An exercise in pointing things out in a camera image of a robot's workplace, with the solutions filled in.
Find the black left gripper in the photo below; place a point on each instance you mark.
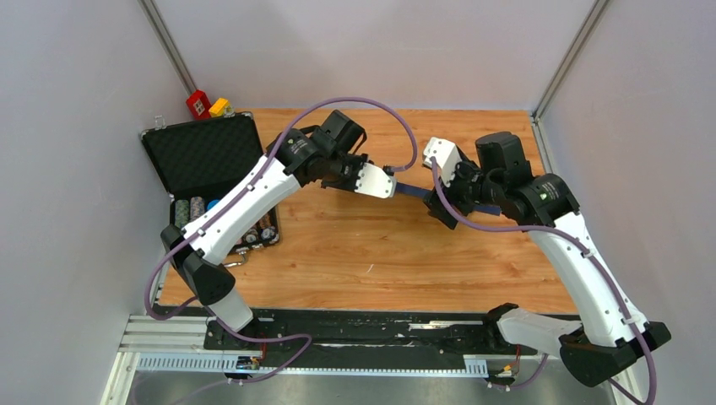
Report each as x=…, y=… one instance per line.
x=358, y=161

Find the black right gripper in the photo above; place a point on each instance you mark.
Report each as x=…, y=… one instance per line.
x=437, y=208

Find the wooden picture frame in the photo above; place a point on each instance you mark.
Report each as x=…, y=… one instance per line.
x=415, y=191

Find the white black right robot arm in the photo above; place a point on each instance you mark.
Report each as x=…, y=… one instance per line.
x=610, y=334

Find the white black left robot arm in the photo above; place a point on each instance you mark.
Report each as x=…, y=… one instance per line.
x=294, y=159

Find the brown orange chip stack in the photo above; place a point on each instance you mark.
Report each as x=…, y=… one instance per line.
x=267, y=229

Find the yellow toy block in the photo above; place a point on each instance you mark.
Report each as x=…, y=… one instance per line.
x=221, y=107

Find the black poker chip case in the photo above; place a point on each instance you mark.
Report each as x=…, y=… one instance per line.
x=203, y=158

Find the grey pink chip stack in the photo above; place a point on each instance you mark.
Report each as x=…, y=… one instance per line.
x=196, y=208

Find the red toy house block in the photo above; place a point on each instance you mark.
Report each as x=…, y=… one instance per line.
x=199, y=105

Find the green purple chip stack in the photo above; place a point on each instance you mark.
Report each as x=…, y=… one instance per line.
x=181, y=213

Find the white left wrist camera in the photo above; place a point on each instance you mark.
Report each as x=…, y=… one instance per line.
x=374, y=182

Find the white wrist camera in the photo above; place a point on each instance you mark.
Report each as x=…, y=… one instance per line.
x=444, y=155
x=374, y=182

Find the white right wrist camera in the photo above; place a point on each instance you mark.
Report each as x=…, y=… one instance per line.
x=444, y=155

